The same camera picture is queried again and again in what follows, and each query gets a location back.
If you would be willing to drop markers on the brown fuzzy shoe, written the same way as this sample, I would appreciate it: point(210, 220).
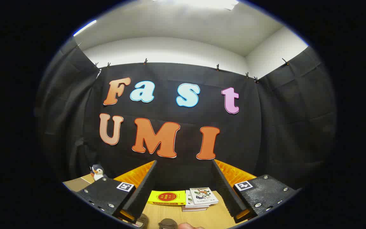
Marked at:
point(141, 220)
point(168, 223)

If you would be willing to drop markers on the yellow book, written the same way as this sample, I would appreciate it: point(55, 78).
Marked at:
point(167, 197)

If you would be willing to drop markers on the white paperback book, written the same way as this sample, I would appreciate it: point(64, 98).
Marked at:
point(188, 200)

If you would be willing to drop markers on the brown spine book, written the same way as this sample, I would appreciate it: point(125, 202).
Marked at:
point(194, 209)

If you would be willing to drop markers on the ceiling light strip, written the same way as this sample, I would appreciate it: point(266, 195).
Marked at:
point(84, 28)

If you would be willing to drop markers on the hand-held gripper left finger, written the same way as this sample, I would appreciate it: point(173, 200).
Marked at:
point(145, 194)

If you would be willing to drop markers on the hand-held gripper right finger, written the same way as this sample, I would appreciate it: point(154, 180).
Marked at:
point(226, 194)

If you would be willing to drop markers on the white illustrated cover book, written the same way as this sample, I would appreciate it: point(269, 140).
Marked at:
point(203, 195)

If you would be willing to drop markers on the penguin plush toy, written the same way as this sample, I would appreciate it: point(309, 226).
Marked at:
point(98, 173)

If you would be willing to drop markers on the row of black cloth clips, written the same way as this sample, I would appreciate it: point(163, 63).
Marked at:
point(145, 61)

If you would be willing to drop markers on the ceiling light panel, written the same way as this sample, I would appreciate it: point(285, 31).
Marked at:
point(202, 3)

